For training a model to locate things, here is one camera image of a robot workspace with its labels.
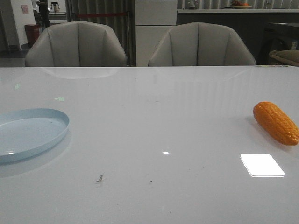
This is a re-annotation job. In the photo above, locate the red trash bin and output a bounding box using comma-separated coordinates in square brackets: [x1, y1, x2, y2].
[25, 24, 40, 48]

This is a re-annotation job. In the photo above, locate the beige upholstered chair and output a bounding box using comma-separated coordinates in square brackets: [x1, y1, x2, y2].
[148, 22, 256, 67]
[25, 21, 127, 67]

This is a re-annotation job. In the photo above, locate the red barrier belt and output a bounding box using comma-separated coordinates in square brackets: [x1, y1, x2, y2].
[75, 12, 127, 18]

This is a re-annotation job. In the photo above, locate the tan cushion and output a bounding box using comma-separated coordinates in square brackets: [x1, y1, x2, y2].
[269, 50, 299, 67]

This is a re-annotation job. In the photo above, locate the pink wall notice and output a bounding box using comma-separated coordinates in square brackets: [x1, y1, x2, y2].
[21, 5, 28, 14]

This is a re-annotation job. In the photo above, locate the fruit bowl on counter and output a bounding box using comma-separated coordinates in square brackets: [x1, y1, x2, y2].
[230, 0, 252, 9]

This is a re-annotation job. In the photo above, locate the light blue round plate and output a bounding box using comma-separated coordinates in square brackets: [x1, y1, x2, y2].
[0, 108, 70, 164]

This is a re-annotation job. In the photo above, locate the dark grey counter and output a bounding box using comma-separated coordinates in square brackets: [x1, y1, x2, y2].
[177, 9, 299, 60]

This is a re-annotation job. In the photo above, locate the white cabinet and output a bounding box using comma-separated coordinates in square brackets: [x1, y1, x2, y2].
[135, 0, 177, 66]

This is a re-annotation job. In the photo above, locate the right beige upholstered chair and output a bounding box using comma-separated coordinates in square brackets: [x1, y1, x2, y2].
[148, 22, 256, 67]

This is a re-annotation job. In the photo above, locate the orange toy corn cob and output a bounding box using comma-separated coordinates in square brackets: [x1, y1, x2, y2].
[253, 101, 299, 146]

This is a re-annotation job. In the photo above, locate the left beige upholstered chair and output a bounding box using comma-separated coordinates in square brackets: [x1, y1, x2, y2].
[25, 21, 127, 67]

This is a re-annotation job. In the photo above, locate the person in background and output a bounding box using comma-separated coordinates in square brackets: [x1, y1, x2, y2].
[36, 0, 50, 28]

